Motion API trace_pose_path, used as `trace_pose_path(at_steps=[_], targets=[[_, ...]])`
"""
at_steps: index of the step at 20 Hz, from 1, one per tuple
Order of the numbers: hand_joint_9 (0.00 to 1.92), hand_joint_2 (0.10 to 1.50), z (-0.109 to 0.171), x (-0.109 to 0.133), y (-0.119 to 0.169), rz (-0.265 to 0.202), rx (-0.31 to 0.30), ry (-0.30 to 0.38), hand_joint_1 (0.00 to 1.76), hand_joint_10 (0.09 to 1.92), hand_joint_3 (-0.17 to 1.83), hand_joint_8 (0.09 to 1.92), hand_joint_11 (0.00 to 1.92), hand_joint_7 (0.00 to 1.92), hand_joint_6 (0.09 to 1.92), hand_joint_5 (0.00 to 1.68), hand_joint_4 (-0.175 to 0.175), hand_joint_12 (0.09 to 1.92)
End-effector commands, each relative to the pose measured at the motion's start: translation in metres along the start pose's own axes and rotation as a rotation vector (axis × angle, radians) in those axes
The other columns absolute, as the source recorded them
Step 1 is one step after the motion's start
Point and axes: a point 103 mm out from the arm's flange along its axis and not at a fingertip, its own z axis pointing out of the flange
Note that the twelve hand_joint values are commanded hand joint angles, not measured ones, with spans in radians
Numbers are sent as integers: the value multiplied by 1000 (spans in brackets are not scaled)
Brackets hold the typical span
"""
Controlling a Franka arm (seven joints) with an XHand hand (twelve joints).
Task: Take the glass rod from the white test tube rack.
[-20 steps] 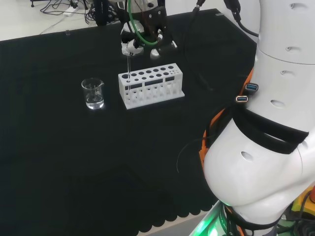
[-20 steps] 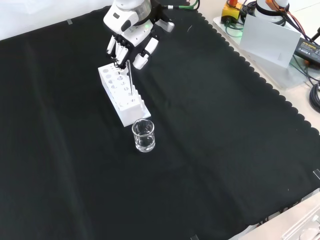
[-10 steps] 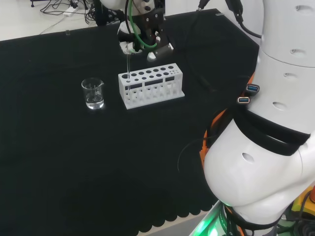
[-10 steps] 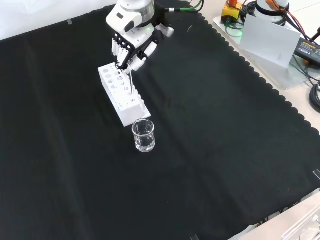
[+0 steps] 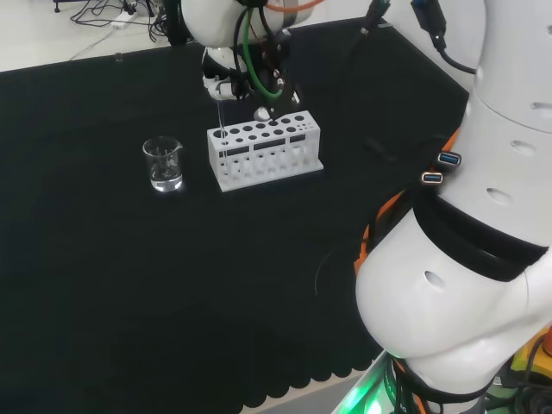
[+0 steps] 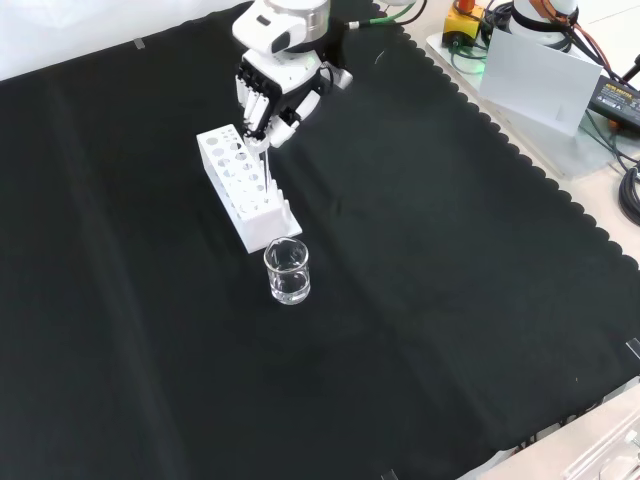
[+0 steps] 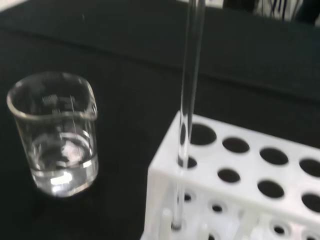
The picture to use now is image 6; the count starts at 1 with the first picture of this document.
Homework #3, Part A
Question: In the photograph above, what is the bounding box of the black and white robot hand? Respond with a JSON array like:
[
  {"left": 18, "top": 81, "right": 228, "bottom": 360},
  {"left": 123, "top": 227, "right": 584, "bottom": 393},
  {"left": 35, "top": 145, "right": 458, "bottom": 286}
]
[{"left": 232, "top": 48, "right": 354, "bottom": 154}]

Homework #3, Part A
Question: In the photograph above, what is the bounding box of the clear glass rod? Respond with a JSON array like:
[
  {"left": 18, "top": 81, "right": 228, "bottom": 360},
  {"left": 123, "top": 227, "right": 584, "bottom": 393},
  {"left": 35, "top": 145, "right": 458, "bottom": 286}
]
[{"left": 260, "top": 147, "right": 275, "bottom": 202}]

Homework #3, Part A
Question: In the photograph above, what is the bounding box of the white test tube rack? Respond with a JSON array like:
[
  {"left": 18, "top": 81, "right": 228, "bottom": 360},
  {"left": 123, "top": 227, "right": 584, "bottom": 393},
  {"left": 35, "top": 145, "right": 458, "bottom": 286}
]
[{"left": 195, "top": 123, "right": 304, "bottom": 253}]

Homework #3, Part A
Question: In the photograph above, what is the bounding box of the yellow stop button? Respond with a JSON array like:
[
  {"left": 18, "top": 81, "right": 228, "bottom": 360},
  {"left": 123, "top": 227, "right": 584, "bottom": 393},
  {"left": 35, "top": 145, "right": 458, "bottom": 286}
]
[{"left": 443, "top": 0, "right": 488, "bottom": 49}]

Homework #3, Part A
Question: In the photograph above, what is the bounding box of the black bench cloth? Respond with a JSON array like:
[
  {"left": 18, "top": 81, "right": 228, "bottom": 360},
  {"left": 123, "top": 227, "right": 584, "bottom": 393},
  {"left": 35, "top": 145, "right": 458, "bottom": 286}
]
[{"left": 0, "top": 0, "right": 640, "bottom": 480}]

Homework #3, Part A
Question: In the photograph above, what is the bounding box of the small clear glass beaker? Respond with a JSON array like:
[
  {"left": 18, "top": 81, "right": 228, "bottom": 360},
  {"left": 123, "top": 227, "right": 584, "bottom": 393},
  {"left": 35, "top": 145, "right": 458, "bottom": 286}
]
[{"left": 263, "top": 237, "right": 312, "bottom": 307}]

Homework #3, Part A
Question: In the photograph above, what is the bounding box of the pale board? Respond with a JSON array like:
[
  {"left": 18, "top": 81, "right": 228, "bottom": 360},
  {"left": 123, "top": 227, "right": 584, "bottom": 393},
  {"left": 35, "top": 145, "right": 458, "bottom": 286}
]
[{"left": 478, "top": 28, "right": 605, "bottom": 139}]

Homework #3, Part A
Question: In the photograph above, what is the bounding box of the black power adapter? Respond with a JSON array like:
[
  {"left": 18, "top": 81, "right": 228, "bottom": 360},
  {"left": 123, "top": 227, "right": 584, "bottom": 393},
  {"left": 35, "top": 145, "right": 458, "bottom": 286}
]
[{"left": 585, "top": 76, "right": 640, "bottom": 133}]

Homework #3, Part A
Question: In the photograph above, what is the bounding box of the clear plastic case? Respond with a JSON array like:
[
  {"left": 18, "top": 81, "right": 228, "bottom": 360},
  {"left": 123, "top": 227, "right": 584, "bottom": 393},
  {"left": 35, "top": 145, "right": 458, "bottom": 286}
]
[{"left": 562, "top": 406, "right": 640, "bottom": 480}]

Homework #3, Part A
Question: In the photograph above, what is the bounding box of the green cable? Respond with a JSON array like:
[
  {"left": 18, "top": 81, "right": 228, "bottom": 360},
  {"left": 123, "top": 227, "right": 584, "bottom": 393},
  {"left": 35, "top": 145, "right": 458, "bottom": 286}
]
[{"left": 346, "top": 0, "right": 429, "bottom": 29}]

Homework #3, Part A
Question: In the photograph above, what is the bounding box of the grey metal base plate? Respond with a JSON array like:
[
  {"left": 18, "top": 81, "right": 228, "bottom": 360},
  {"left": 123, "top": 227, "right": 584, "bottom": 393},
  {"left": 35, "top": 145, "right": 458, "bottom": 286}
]
[{"left": 424, "top": 27, "right": 624, "bottom": 181}]

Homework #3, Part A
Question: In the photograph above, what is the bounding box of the orange cable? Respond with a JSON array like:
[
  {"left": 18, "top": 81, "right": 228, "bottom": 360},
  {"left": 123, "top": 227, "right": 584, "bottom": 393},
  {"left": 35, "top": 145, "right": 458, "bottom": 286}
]
[{"left": 528, "top": 0, "right": 617, "bottom": 72}]

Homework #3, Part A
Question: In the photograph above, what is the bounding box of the coiled black cable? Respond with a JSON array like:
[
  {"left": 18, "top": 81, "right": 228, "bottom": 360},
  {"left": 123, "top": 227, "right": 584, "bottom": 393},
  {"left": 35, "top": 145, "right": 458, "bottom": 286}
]
[{"left": 616, "top": 163, "right": 640, "bottom": 227}]

